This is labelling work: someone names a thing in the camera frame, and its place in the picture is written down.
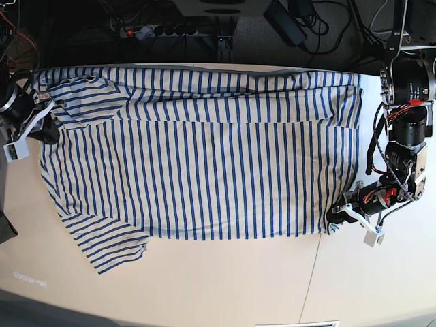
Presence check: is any dark cloth at edge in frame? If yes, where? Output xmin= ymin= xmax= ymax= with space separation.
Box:
xmin=0 ymin=211 xmax=18 ymax=244

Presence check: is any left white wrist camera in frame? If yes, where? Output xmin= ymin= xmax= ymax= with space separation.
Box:
xmin=364 ymin=231 xmax=385 ymax=247

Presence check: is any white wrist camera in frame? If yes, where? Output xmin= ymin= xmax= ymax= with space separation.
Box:
xmin=3 ymin=140 xmax=29 ymax=163
xmin=364 ymin=231 xmax=385 ymax=247

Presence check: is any black power strip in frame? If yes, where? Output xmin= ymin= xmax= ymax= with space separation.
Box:
xmin=115 ymin=23 xmax=222 ymax=41

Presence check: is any blue white striped T-shirt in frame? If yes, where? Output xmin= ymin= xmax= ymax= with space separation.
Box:
xmin=33 ymin=67 xmax=362 ymax=273

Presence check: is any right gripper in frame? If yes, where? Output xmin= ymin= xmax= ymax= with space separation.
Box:
xmin=6 ymin=99 xmax=60 ymax=145

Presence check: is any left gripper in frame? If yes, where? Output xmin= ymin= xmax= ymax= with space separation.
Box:
xmin=327 ymin=190 xmax=384 ymax=232

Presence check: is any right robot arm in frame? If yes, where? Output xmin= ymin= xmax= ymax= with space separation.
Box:
xmin=1 ymin=1 xmax=60 ymax=145

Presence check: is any upper black power adapter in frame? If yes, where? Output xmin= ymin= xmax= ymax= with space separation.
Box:
xmin=264 ymin=1 xmax=307 ymax=47

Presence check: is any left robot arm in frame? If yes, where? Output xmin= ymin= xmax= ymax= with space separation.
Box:
xmin=326 ymin=1 xmax=435 ymax=238

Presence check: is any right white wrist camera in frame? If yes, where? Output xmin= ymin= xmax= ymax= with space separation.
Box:
xmin=3 ymin=140 xmax=29 ymax=163

